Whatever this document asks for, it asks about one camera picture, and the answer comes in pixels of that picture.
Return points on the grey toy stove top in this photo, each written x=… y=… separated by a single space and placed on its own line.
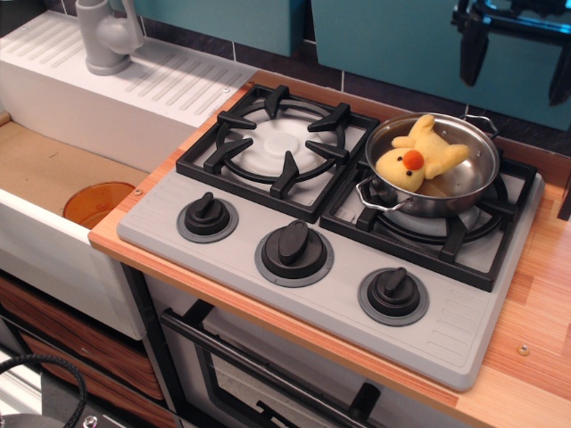
x=447 y=344

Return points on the black stove knob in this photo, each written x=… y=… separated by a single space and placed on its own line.
x=294 y=256
x=393 y=297
x=207 y=220

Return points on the black right stove knob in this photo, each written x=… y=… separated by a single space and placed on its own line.
x=393 y=297

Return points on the white toy sink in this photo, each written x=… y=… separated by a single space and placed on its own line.
x=64 y=128

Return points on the stainless steel pot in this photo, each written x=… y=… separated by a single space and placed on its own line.
x=447 y=195

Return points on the black right burner grate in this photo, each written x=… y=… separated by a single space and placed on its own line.
x=480 y=247

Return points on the oven door with window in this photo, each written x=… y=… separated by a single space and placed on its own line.
x=267 y=379

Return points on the black burner grate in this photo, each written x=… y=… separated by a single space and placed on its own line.
x=480 y=247
x=274 y=153

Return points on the black middle stove knob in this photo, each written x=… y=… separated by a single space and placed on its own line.
x=294 y=256

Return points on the black left stove knob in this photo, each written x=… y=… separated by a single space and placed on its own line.
x=207 y=220

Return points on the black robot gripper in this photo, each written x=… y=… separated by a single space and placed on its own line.
x=522 y=19

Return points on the grey toy faucet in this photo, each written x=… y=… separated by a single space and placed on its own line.
x=108 y=40

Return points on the wooden drawer front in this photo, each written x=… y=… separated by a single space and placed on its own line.
x=116 y=368

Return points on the yellow stuffed duck toy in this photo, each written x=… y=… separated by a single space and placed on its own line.
x=419 y=156

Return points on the black left burner grate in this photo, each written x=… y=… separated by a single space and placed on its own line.
x=274 y=153

